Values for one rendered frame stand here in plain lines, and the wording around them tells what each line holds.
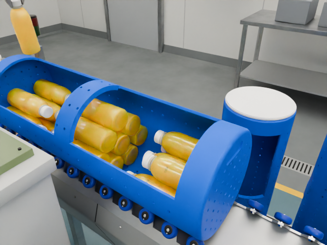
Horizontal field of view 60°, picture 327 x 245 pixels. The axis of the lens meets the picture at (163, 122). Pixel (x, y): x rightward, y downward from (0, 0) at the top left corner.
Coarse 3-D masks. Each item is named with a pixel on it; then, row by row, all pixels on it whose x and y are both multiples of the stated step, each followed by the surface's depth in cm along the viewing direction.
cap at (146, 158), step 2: (146, 154) 72; (148, 154) 72; (150, 154) 72; (146, 156) 71; (148, 156) 71; (150, 156) 71; (152, 156) 72; (144, 158) 71; (146, 158) 71; (148, 158) 71; (144, 160) 71; (146, 160) 71; (148, 160) 71; (142, 162) 71; (144, 162) 71; (146, 162) 71; (142, 164) 72; (144, 164) 71; (146, 164) 71; (144, 166) 72; (146, 166) 71; (146, 168) 72
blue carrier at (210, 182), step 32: (0, 64) 98; (32, 64) 109; (0, 96) 103; (96, 96) 79; (128, 96) 93; (32, 128) 85; (64, 128) 77; (160, 128) 92; (192, 128) 84; (224, 128) 62; (64, 160) 86; (96, 160) 71; (192, 160) 58; (224, 160) 57; (128, 192) 68; (160, 192) 61; (192, 192) 57; (224, 192) 66; (192, 224) 59
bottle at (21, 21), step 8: (16, 8) 101; (24, 8) 104; (16, 16) 102; (24, 16) 103; (16, 24) 103; (24, 24) 104; (32, 24) 107; (16, 32) 105; (24, 32) 105; (32, 32) 107; (24, 40) 107; (32, 40) 108; (24, 48) 108; (32, 48) 109
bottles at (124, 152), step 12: (12, 108) 100; (36, 120) 96; (48, 120) 102; (120, 132) 86; (144, 132) 93; (84, 144) 83; (120, 144) 85; (132, 144) 92; (108, 156) 81; (120, 156) 90; (132, 156) 92; (144, 156) 79; (120, 168) 88; (144, 180) 70; (156, 180) 70; (168, 192) 67
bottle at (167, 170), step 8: (152, 160) 71; (160, 160) 68; (168, 160) 68; (176, 160) 68; (152, 168) 69; (160, 168) 67; (168, 168) 66; (176, 168) 66; (160, 176) 67; (168, 176) 66; (176, 176) 65; (168, 184) 67; (176, 184) 65
